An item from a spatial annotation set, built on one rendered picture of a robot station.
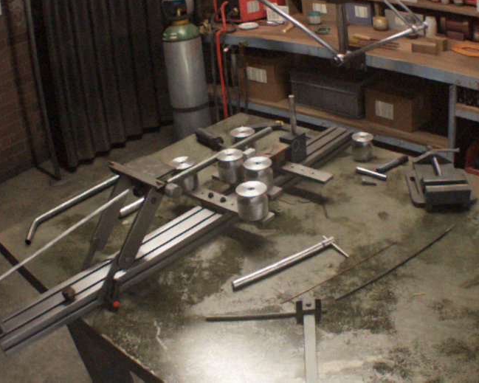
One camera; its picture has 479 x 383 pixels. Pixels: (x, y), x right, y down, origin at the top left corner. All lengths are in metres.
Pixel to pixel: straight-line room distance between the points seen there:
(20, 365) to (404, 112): 1.97
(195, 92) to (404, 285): 2.21
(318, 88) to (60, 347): 1.68
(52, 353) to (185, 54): 1.66
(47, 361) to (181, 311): 1.34
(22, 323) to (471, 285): 0.69
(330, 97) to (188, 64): 0.75
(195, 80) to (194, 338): 2.22
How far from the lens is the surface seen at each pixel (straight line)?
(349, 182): 1.09
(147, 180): 0.81
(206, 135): 1.30
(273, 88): 2.75
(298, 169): 1.05
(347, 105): 2.52
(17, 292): 2.51
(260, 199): 0.89
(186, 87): 2.85
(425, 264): 0.86
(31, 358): 2.12
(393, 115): 2.42
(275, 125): 1.34
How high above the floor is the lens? 1.39
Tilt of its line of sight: 25 degrees down
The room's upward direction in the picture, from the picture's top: 7 degrees counter-clockwise
